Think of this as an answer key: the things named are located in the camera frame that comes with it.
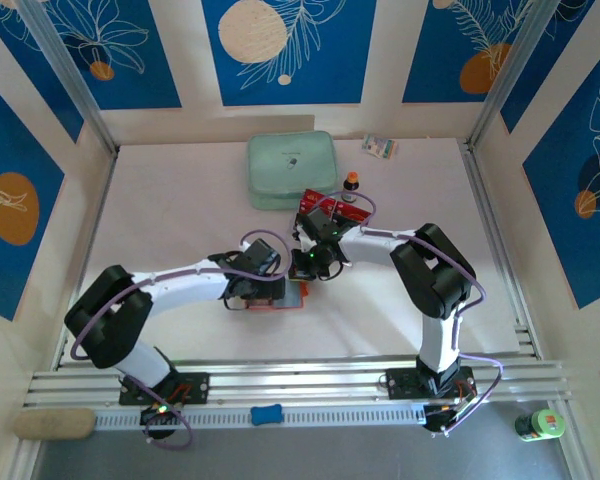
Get orange card holder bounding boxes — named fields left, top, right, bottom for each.
left=243, top=281, right=312, bottom=312

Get red and black card packs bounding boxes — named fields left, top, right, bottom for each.
left=290, top=187, right=374, bottom=242

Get small brown bottle orange cap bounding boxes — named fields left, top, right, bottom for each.
left=340, top=171, right=361, bottom=204

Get mint green zipper pouch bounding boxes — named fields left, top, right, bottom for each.
left=245, top=130, right=339, bottom=211

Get blue bone-shaped piece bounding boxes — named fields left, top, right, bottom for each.
left=249, top=403, right=284, bottom=427

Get small printed sachet packet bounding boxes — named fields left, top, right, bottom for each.
left=360, top=133, right=400, bottom=161

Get beige oblong pad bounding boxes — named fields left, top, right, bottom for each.
left=13, top=407, right=97, bottom=441

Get green tape roll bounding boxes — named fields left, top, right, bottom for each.
left=513, top=408, right=566, bottom=444

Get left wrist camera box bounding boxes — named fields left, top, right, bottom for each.
left=235, top=238, right=282, bottom=277

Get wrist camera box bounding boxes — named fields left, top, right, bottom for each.
left=299, top=205, right=342, bottom=241
left=235, top=238, right=282, bottom=277

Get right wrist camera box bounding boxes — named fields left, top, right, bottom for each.
left=299, top=205, right=342, bottom=241

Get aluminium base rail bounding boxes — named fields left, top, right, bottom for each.
left=22, top=355, right=574, bottom=410

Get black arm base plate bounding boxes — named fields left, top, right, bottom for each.
left=118, top=372, right=211, bottom=406
left=385, top=367, right=476, bottom=401

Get white slotted cable duct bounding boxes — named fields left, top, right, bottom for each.
left=93, top=405, right=429, bottom=430

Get black controller board with wires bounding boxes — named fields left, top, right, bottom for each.
left=423, top=404, right=464, bottom=436
left=139, top=405, right=182, bottom=427

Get aluminium frame post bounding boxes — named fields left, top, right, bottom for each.
left=15, top=0, right=120, bottom=157
left=467, top=0, right=555, bottom=149

